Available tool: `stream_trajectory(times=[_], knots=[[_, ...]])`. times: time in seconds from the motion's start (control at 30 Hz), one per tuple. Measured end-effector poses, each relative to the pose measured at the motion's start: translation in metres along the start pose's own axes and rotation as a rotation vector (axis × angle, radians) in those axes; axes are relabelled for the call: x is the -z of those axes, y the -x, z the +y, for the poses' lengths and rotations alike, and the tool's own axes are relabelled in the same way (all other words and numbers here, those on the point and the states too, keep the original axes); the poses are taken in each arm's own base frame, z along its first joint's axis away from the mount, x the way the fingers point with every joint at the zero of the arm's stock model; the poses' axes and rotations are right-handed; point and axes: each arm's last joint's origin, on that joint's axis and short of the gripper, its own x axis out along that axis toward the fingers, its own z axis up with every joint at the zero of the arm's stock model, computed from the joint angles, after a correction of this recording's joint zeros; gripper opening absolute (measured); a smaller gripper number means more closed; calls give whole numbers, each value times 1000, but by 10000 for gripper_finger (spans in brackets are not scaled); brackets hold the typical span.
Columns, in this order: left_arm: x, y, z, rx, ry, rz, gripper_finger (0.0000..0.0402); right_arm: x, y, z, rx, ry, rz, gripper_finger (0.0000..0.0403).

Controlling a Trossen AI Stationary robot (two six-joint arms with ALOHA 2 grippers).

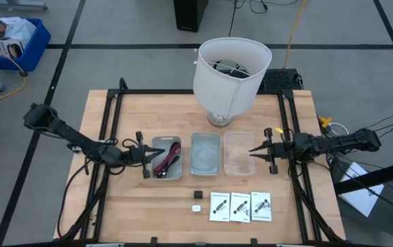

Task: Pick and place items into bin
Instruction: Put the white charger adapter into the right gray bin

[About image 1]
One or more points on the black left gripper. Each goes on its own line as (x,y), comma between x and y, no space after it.
(136,154)

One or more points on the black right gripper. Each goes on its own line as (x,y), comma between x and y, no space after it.
(282,151)

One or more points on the white instruction booklet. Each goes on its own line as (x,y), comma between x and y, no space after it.
(219,206)
(240,207)
(261,206)

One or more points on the black wall charger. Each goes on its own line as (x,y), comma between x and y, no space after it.
(198,195)

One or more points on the white wall charger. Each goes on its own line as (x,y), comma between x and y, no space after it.
(196,208)

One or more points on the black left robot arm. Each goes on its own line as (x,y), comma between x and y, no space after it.
(66,132)

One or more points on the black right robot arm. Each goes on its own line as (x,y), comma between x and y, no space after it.
(340,140)

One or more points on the clear plastic bin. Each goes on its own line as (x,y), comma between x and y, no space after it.
(239,154)

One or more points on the white plastic bin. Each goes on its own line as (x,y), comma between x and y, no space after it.
(205,154)
(175,171)

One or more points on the yellow plug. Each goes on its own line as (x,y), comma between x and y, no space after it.
(325,122)

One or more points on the black perforated box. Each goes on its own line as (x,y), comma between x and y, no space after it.
(282,80)

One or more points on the silver mounting plate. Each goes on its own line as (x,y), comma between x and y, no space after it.
(75,149)

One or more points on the table lamp with white shade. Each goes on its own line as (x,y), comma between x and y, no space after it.
(223,85)

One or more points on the black table clamp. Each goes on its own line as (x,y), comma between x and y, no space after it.
(153,241)
(253,242)

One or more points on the white paper sheet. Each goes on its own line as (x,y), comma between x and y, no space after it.
(364,199)

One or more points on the black metal beam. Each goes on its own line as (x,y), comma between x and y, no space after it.
(388,173)

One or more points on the black computer tower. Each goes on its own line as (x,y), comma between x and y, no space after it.
(190,15)

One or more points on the blue plastic tote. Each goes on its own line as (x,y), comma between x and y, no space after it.
(35,51)

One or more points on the printed carton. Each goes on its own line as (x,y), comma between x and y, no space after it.
(5,27)
(9,48)

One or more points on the white crumpled packaging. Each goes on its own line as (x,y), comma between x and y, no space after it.
(23,31)

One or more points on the black aluminium rig frame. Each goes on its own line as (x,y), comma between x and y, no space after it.
(148,91)

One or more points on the silver aluminium bracket bar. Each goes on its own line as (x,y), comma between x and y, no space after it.
(105,245)

